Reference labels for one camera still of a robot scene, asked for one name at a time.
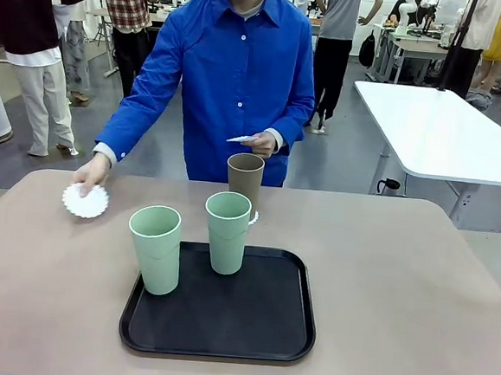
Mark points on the person's left hand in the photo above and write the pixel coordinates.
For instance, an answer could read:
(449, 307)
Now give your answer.
(267, 145)

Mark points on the person's left forearm blue sleeve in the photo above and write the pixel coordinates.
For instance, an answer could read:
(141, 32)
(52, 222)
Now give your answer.
(292, 125)

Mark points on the person's right hand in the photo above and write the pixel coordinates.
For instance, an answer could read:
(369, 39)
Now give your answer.
(93, 173)

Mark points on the brown tall cup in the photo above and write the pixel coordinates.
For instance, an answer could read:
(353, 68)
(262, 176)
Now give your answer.
(244, 178)

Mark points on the grey background desk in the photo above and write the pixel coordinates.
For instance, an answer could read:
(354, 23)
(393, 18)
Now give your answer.
(417, 50)

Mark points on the black plastic serving tray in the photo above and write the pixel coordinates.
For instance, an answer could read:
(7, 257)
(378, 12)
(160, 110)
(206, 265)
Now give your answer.
(222, 324)

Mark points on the bystander in patterned grey skirt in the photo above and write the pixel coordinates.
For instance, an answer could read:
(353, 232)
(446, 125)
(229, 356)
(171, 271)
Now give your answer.
(76, 52)

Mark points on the black tripod pole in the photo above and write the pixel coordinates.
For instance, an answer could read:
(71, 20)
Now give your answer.
(459, 39)

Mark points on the white scalloped paper coaster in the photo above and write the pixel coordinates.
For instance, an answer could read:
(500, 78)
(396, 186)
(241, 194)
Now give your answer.
(254, 219)
(90, 207)
(243, 138)

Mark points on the grey cloth bundle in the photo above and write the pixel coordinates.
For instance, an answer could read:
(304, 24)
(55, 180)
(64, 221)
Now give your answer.
(479, 100)

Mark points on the bystander in plaid shirt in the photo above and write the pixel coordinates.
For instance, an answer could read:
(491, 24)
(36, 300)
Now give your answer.
(128, 0)

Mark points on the person in blue shirt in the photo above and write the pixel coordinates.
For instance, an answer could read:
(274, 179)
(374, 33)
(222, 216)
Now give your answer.
(241, 87)

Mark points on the bystander in black shirt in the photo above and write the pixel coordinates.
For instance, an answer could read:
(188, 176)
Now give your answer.
(26, 5)

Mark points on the bystander in white shirt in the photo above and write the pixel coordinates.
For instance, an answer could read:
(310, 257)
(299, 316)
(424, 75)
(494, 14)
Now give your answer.
(484, 23)

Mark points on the person's right forearm blue sleeve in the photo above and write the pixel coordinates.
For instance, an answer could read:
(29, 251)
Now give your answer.
(125, 130)

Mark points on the black hanging bag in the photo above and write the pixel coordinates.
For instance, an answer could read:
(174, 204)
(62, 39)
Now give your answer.
(367, 51)

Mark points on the light green tall cup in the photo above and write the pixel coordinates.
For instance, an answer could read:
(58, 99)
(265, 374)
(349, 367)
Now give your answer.
(158, 263)
(226, 255)

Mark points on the bystander in grey shirt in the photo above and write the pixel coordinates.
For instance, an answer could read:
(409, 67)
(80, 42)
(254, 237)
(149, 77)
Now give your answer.
(340, 12)

